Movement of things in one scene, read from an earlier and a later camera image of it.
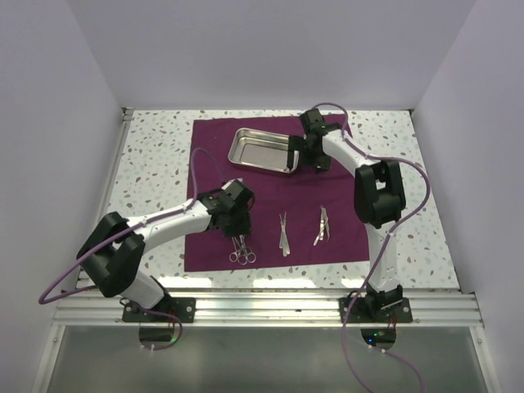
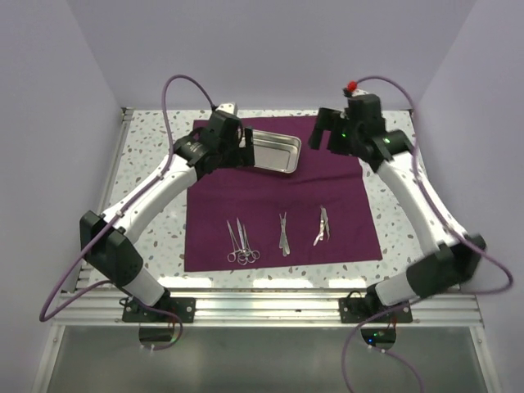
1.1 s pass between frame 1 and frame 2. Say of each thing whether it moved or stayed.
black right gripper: moved
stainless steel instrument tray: stayed
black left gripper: moved
